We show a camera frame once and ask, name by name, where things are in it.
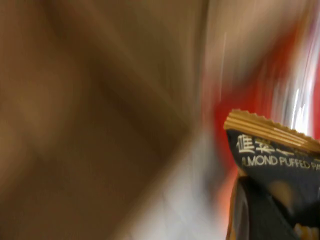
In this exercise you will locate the cardboard box printed F2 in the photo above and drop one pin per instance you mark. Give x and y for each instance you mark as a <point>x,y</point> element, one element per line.
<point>75,112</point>

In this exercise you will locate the cardboard box with clear tape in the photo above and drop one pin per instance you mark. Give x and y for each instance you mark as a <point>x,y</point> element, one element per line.
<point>245,30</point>

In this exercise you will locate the dark almond pastry snack packet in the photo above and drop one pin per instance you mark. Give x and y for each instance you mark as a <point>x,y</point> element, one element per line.
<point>275,155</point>

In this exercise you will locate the red shrimp chips bag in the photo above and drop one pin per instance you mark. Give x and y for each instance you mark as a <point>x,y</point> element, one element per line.
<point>252,82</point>

